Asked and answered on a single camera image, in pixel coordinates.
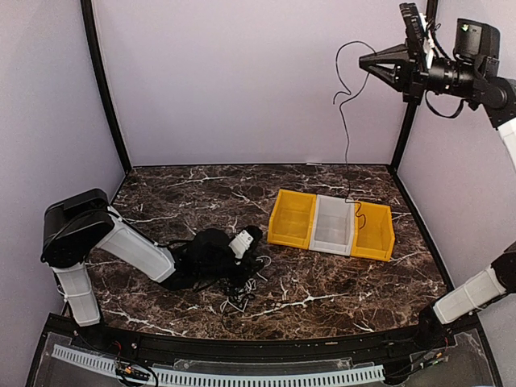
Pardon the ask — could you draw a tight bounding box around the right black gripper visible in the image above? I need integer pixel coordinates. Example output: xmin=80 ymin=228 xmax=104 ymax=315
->
xmin=360 ymin=37 xmax=481 ymax=104

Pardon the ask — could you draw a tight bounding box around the white cable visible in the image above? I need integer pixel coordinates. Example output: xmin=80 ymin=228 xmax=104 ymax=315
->
xmin=219 ymin=256 xmax=272 ymax=314

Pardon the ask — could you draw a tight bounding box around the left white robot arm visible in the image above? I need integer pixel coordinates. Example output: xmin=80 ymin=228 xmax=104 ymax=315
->
xmin=40 ymin=189 xmax=264 ymax=352

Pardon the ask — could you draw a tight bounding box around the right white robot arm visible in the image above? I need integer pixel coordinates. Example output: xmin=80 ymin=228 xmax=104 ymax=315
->
xmin=350 ymin=16 xmax=515 ymax=346

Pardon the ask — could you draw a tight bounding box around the left yellow plastic bin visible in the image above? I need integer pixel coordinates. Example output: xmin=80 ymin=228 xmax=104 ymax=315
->
xmin=267 ymin=189 xmax=317 ymax=249

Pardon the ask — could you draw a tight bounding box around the yellow plastic bin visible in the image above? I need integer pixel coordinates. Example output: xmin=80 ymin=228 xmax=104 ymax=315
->
xmin=267 ymin=189 xmax=317 ymax=249
xmin=351 ymin=201 xmax=395 ymax=262

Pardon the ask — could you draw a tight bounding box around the white plastic bin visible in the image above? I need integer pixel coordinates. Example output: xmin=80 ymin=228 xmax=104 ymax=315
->
xmin=309 ymin=195 xmax=355 ymax=256

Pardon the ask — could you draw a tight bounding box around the right yellow plastic bin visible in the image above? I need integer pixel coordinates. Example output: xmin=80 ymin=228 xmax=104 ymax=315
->
xmin=351 ymin=201 xmax=395 ymax=262

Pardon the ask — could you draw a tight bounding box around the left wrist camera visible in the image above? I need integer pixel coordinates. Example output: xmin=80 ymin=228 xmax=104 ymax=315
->
xmin=229 ymin=226 xmax=263 ymax=260

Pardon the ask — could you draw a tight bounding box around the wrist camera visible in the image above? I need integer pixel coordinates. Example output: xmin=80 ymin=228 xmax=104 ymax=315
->
xmin=399 ymin=2 xmax=436 ymax=73
xmin=229 ymin=226 xmax=263 ymax=260

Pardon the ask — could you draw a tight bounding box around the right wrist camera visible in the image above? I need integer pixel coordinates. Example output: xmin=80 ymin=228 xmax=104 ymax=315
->
xmin=399 ymin=2 xmax=436 ymax=73

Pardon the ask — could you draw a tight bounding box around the right black frame post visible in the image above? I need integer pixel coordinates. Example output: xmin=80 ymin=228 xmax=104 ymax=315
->
xmin=389 ymin=0 xmax=439 ymax=174

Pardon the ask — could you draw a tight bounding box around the black frame post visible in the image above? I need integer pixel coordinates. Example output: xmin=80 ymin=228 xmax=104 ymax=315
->
xmin=389 ymin=0 xmax=439 ymax=174
xmin=80 ymin=0 xmax=132 ymax=174

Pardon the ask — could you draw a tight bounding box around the white slotted cable duct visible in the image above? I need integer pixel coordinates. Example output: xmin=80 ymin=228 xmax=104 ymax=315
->
xmin=51 ymin=343 xmax=386 ymax=387

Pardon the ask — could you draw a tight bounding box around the black front rail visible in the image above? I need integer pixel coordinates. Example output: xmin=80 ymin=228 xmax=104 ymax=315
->
xmin=48 ymin=312 xmax=481 ymax=366

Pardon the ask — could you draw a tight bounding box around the left black frame post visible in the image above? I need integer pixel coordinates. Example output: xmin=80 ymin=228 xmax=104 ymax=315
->
xmin=80 ymin=0 xmax=132 ymax=174

